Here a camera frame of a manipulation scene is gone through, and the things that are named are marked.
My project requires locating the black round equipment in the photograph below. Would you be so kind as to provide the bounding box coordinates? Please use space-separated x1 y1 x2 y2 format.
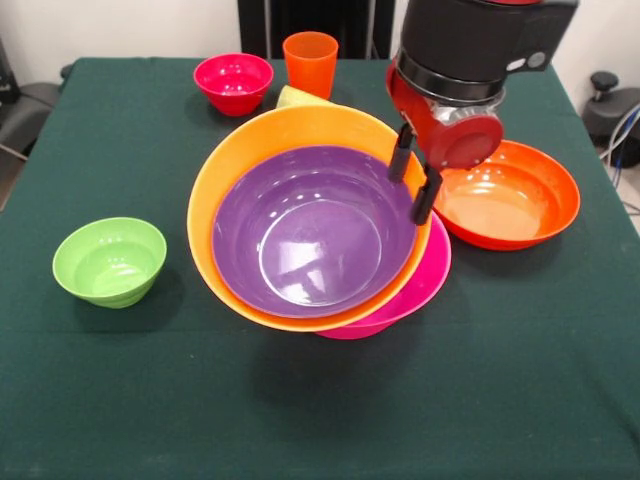
582 71 640 147

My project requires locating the orange bowl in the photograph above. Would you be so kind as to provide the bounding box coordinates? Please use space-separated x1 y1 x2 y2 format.
432 139 582 251

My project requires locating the grey blue cable bundle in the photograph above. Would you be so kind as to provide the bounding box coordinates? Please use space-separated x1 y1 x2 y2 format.
599 102 640 171

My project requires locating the orange cup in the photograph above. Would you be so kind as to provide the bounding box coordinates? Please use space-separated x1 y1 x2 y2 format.
282 31 340 101

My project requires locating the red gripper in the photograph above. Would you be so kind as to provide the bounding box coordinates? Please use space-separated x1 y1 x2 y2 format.
385 58 506 224

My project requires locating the pink bowl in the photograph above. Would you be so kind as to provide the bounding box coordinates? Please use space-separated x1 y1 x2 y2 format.
314 212 453 341

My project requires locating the small green bowl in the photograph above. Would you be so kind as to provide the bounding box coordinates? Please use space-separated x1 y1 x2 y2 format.
51 216 168 310

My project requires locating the red bowl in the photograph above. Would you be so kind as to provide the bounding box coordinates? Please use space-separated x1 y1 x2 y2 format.
193 52 275 117

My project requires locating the yellow bowl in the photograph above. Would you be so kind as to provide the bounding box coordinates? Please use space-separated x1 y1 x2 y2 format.
186 103 434 333

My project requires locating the purple bowl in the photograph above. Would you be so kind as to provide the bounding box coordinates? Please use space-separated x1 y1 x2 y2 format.
211 144 419 320

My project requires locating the dark grey chair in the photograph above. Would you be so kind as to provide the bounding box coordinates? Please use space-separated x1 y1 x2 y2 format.
0 34 74 156

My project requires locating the dark green tablecloth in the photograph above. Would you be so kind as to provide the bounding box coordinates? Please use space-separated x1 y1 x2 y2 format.
0 57 640 480

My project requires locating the yellow cup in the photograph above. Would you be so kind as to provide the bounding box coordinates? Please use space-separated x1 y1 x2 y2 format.
276 84 332 109

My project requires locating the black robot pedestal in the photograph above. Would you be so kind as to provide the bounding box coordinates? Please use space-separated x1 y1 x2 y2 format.
237 0 409 61

